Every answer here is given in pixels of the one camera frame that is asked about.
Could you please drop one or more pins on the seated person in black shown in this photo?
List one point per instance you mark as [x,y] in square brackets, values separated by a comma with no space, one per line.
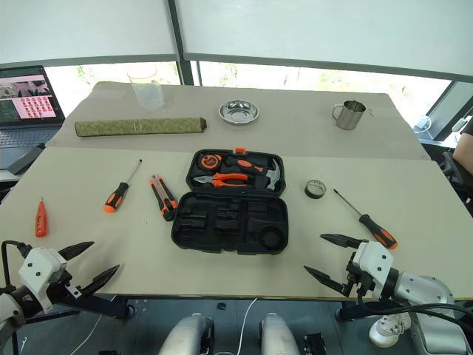
[465,148]

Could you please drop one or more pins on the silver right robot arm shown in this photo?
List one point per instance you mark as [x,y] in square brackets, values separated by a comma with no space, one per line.
[425,288]

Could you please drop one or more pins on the white sneaker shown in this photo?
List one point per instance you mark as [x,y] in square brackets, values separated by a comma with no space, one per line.
[388,331]

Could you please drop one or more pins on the black table foot bar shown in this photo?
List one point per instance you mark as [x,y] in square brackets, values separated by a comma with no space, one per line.
[351,312]

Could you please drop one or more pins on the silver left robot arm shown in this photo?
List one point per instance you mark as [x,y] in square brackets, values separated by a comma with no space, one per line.
[9,310]

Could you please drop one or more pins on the black electrical tape roll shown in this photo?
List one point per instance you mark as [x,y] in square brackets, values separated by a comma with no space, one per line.
[309,193]

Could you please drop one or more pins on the orange black claw hammer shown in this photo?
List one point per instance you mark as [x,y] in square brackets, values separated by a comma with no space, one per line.
[247,165]

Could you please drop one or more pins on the orange black utility knife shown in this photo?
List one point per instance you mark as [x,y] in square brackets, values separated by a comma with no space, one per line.
[163,201]

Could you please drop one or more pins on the dark monitor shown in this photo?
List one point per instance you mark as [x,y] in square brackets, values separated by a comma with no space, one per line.
[451,111]

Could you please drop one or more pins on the orange voltage tester pen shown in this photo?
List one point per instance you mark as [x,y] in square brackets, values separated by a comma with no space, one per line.
[41,222]

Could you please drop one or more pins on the black floor box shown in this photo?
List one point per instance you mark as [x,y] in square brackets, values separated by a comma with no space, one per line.
[315,344]

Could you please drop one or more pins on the white power adapter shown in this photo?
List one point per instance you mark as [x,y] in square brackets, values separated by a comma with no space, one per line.
[422,126]

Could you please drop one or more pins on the long orange black screwdriver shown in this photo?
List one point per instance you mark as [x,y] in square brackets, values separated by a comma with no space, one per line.
[377,229]

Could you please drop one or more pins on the clear plastic cup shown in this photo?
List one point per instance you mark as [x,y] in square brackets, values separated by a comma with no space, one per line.
[148,92]

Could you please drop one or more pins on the dark window frame post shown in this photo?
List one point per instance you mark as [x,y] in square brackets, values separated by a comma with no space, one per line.
[181,44]

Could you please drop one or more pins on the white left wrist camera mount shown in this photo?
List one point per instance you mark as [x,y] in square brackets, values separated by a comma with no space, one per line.
[38,268]

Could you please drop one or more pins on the small black floor clip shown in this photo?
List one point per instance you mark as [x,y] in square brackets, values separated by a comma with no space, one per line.
[221,306]

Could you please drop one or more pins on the stainless steel bowl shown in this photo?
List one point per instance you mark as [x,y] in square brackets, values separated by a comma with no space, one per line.
[238,112]

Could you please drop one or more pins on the rolled green mat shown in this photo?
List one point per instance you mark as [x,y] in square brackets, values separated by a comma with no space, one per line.
[140,126]

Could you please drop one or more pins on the narrow white roller blind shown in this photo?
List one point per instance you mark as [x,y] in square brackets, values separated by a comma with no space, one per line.
[85,26]

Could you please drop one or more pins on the black office chair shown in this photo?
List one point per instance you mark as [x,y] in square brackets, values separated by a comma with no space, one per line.
[451,168]

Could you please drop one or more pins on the silver rounded leg shell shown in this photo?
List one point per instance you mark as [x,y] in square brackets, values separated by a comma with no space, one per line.
[277,334]
[186,334]

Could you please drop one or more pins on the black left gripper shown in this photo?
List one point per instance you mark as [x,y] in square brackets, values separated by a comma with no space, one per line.
[66,288]

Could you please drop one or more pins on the black tool case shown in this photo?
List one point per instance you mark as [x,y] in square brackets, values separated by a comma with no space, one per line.
[229,225]

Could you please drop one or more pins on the short orange black screwdriver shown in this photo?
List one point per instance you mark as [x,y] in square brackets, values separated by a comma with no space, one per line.
[115,197]

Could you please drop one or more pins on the flat black device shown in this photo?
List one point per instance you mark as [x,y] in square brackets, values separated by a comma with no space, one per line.
[26,159]

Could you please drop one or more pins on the stainless steel mug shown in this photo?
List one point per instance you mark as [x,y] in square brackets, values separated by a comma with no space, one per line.
[349,118]

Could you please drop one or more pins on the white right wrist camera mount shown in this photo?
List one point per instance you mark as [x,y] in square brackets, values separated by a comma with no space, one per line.
[377,259]

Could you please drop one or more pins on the open laptop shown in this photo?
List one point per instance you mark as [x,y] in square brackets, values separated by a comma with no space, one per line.
[26,100]

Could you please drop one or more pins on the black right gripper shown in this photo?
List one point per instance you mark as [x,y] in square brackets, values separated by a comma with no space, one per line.
[356,279]

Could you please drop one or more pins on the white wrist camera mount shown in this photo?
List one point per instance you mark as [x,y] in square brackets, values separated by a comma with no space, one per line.
[377,259]
[38,268]

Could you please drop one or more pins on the orange black tape measure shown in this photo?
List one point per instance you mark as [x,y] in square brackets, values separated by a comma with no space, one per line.
[209,161]

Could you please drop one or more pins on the wide white roller blind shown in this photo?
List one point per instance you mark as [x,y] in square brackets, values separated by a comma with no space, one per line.
[325,29]

